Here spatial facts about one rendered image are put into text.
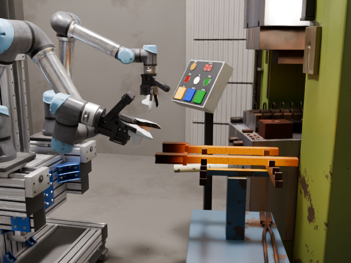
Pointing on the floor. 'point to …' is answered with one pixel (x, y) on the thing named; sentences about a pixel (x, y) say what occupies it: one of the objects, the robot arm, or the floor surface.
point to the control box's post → (207, 145)
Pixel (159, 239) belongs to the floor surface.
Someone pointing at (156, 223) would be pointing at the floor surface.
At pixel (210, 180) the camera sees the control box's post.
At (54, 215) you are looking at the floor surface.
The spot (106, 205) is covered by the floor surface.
